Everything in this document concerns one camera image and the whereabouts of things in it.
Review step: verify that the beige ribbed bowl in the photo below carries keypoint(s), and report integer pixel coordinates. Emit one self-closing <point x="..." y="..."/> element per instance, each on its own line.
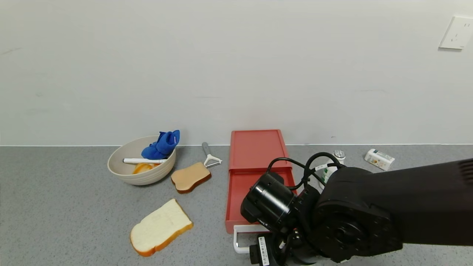
<point x="147" y="179"/>

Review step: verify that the white bread slice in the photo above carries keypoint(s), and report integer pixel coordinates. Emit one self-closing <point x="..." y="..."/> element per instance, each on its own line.
<point x="160" y="227"/>

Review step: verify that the orange round food piece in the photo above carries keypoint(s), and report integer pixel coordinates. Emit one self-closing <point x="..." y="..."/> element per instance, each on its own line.
<point x="141" y="168"/>

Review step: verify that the white pen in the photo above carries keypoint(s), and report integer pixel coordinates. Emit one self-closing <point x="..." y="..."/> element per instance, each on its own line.
<point x="143" y="161"/>

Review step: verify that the white drink bottle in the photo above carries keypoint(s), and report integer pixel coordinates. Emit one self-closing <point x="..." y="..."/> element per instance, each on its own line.
<point x="339" y="155"/>

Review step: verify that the white wall socket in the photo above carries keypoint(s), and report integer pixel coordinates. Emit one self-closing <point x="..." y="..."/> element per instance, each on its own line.
<point x="456" y="33"/>

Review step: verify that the small white carton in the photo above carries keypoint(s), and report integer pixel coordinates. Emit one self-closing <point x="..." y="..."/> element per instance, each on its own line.
<point x="379" y="159"/>

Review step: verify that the brown toast slice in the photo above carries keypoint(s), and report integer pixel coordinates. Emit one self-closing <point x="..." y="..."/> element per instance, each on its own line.
<point x="189" y="176"/>

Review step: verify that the blue cloth toy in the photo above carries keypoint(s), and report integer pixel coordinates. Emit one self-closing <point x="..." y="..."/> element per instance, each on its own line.
<point x="162" y="147"/>

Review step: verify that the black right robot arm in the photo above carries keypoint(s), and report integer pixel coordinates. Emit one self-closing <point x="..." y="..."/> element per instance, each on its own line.
<point x="369" y="207"/>

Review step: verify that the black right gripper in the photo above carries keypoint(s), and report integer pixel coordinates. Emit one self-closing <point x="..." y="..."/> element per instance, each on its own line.
<point x="262" y="252"/>

